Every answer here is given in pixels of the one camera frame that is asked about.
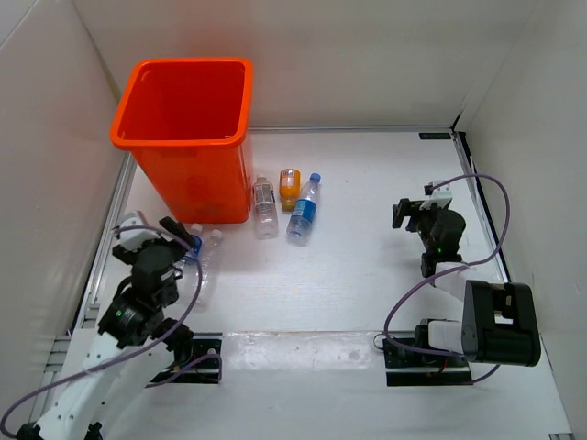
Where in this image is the blue label bottle white cap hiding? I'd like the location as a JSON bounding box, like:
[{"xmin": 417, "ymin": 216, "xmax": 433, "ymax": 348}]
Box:
[{"xmin": 178, "ymin": 224, "xmax": 204, "ymax": 281}]

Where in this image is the clear bottle white cap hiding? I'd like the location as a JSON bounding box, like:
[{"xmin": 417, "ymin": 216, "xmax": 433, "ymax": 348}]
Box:
[{"xmin": 195, "ymin": 229, "xmax": 223, "ymax": 311}]

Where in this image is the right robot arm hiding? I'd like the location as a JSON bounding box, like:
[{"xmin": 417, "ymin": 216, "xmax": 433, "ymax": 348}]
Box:
[{"xmin": 385, "ymin": 198, "xmax": 541, "ymax": 367}]

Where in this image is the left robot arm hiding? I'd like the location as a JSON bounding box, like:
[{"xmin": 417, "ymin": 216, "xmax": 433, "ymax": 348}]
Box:
[{"xmin": 14, "ymin": 213, "xmax": 197, "ymax": 439}]

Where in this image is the orange plastic bin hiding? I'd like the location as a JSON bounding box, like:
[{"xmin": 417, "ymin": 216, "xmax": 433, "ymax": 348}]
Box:
[{"xmin": 110, "ymin": 57, "xmax": 253, "ymax": 224}]

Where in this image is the black logo sticker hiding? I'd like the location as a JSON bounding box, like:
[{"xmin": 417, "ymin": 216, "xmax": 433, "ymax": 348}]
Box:
[{"xmin": 418, "ymin": 132, "xmax": 452, "ymax": 140}]

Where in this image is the clear bottle white label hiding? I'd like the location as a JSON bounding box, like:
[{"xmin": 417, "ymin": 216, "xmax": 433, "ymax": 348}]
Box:
[{"xmin": 252, "ymin": 176, "xmax": 279, "ymax": 239}]

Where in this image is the blue label water bottle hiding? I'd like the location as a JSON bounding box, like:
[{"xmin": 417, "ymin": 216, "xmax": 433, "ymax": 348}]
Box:
[{"xmin": 286, "ymin": 173, "xmax": 321, "ymax": 246}]

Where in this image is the orange juice bottle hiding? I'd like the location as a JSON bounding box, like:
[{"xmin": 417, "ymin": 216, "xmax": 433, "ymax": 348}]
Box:
[{"xmin": 279, "ymin": 168, "xmax": 301, "ymax": 212}]

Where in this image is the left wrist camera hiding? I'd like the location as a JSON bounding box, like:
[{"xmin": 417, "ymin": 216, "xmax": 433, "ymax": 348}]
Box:
[{"xmin": 116, "ymin": 211, "xmax": 158, "ymax": 251}]

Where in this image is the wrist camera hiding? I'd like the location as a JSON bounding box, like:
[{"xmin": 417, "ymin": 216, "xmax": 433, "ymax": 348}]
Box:
[
  {"xmin": 420, "ymin": 181, "xmax": 452, "ymax": 210},
  {"xmin": 116, "ymin": 211, "xmax": 158, "ymax": 251}
]

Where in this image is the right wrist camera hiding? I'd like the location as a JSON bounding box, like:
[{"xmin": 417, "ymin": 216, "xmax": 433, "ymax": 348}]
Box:
[{"xmin": 420, "ymin": 181, "xmax": 452, "ymax": 210}]

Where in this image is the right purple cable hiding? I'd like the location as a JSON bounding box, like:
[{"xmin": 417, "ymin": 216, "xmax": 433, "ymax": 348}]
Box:
[{"xmin": 373, "ymin": 172, "xmax": 512, "ymax": 385}]

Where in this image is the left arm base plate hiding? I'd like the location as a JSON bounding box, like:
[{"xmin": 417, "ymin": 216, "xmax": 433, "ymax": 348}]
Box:
[{"xmin": 155, "ymin": 333, "xmax": 225, "ymax": 385}]

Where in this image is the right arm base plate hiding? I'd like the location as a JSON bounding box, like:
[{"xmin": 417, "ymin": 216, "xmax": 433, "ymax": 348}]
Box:
[{"xmin": 381, "ymin": 338, "xmax": 472, "ymax": 387}]

